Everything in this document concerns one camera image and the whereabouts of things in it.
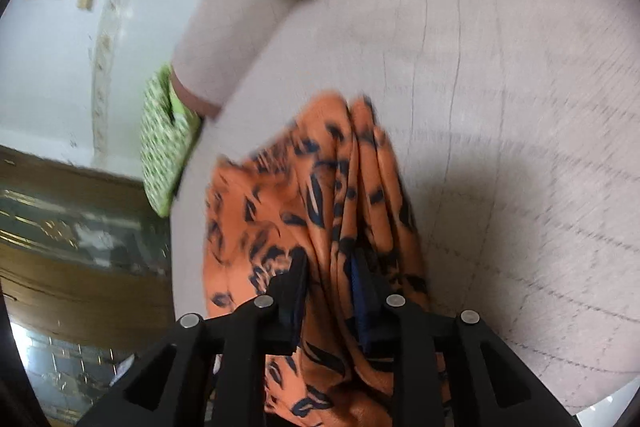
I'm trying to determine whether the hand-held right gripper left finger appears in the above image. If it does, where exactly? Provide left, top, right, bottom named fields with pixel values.
left=90, top=251, right=309, bottom=427

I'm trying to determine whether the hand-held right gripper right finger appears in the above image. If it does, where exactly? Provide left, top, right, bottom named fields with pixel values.
left=351, top=254, right=577, bottom=427

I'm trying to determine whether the orange floral garment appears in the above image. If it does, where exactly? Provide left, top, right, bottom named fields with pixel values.
left=202, top=91, right=452, bottom=427

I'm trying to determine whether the green checkered pillow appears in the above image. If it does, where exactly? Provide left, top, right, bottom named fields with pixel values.
left=138, top=64, right=204, bottom=218

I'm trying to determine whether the wooden glass-top table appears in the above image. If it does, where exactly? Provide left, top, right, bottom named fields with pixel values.
left=0, top=146, right=173, bottom=350

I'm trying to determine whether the beige quilted sofa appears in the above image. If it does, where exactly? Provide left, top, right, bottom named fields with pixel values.
left=169, top=0, right=640, bottom=418

